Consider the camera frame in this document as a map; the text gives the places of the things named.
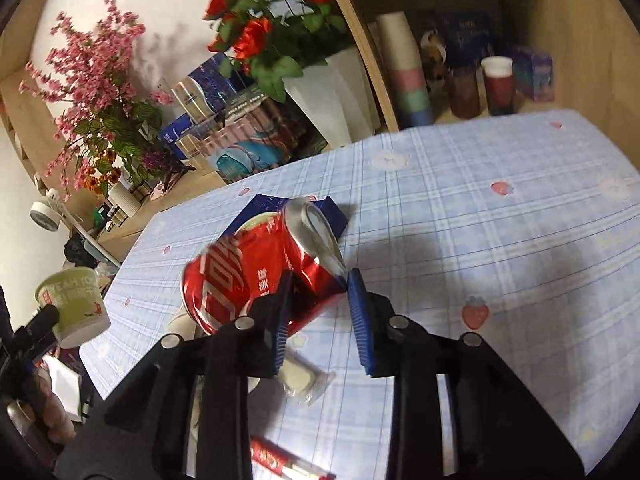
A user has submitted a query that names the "green yogurt cup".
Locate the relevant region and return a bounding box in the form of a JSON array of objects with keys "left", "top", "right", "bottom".
[{"left": 35, "top": 266, "right": 111, "bottom": 349}]

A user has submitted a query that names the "white round pack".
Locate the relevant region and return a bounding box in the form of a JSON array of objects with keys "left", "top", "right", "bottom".
[{"left": 277, "top": 358, "right": 318, "bottom": 398}]

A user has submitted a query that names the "crushed red cola can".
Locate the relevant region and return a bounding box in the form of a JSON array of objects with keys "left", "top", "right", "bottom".
[{"left": 181, "top": 197, "right": 347, "bottom": 335}]

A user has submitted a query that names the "left gloved hand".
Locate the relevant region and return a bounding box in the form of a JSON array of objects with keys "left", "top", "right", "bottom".
[{"left": 22, "top": 367, "right": 76, "bottom": 468}]

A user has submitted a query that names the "red white paper packet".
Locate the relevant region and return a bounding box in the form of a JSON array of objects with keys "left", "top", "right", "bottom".
[{"left": 250, "top": 436, "right": 335, "bottom": 480}]

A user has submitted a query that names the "low wooden sideboard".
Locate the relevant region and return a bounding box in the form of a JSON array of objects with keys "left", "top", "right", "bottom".
[{"left": 1, "top": 70, "right": 224, "bottom": 260}]

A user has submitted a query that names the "small white vase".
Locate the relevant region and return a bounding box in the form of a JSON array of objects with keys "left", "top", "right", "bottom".
[{"left": 108, "top": 182, "right": 141, "bottom": 218}]

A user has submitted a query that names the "orange flower bunch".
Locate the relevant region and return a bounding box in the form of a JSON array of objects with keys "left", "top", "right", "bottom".
[{"left": 82, "top": 167, "right": 122, "bottom": 196}]

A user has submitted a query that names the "blue checked tablecloth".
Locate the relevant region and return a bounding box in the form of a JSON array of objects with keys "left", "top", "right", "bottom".
[{"left": 80, "top": 110, "right": 639, "bottom": 469}]

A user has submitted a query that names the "dark blue snack wrapper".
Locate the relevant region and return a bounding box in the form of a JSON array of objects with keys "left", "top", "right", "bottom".
[{"left": 222, "top": 194, "right": 348, "bottom": 238}]

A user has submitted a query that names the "pink blossom plant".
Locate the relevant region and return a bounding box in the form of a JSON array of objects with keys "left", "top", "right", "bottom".
[{"left": 18, "top": 0, "right": 180, "bottom": 200}]

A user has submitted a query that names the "blue white carton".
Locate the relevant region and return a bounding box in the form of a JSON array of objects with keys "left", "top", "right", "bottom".
[{"left": 158, "top": 114, "right": 193, "bottom": 160}]

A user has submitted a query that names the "pink teal gift box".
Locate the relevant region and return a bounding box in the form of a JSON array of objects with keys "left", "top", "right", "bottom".
[{"left": 198, "top": 104, "right": 329, "bottom": 184}]

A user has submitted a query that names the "gold blue box upper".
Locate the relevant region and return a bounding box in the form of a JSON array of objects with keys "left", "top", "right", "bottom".
[{"left": 171, "top": 53, "right": 248, "bottom": 124}]

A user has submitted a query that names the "dark brown cup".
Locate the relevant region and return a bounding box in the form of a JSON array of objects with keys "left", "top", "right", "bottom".
[{"left": 447, "top": 65, "right": 480, "bottom": 119}]

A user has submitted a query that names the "white flower vase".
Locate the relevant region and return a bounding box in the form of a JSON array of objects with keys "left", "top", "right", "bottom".
[{"left": 283, "top": 47, "right": 381, "bottom": 148}]

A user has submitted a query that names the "red paper cup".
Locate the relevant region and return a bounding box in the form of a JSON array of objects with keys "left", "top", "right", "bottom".
[{"left": 480, "top": 56, "right": 515, "bottom": 116}]

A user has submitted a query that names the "small blue box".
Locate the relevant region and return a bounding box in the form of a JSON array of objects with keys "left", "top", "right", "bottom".
[{"left": 511, "top": 47, "right": 554, "bottom": 102}]

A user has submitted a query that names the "stack of pastel cups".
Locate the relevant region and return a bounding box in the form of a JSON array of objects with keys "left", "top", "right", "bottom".
[{"left": 375, "top": 12, "right": 434, "bottom": 128}]

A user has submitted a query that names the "red rose bouquet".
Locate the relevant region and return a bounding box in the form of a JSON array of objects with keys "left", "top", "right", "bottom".
[{"left": 204, "top": 0, "right": 352, "bottom": 102}]

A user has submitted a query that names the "wooden shelf unit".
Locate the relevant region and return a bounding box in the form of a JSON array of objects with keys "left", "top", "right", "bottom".
[{"left": 337, "top": 0, "right": 639, "bottom": 164}]

